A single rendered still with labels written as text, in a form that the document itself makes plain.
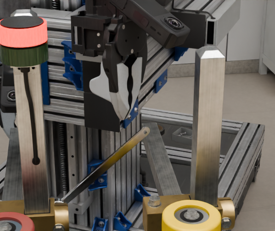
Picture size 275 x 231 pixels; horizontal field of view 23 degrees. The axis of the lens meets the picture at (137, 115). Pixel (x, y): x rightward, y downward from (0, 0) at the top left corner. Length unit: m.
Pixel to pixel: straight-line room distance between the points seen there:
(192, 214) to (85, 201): 1.09
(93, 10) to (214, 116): 0.22
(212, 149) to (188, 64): 2.93
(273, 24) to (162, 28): 2.92
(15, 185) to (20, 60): 0.31
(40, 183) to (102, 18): 0.25
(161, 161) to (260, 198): 1.60
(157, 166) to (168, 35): 0.33
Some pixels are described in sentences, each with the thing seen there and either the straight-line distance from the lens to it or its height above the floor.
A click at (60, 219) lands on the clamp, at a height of 0.86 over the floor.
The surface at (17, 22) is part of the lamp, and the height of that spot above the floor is 1.17.
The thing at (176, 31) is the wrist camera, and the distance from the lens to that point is 0.88.
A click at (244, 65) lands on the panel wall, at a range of 3.99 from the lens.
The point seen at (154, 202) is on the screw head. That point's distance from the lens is 1.01.
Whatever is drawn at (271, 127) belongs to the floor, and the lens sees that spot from 3.34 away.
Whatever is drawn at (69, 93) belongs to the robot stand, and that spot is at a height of 0.77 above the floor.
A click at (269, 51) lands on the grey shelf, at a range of 3.85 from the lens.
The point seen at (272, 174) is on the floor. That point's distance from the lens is 2.91.
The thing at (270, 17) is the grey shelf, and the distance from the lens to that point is 3.82.
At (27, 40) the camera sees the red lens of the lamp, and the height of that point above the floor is 1.15.
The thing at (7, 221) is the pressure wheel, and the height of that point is 0.91.
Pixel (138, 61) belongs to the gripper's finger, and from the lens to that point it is 0.96.
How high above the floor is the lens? 1.40
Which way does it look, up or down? 24 degrees down
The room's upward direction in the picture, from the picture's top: straight up
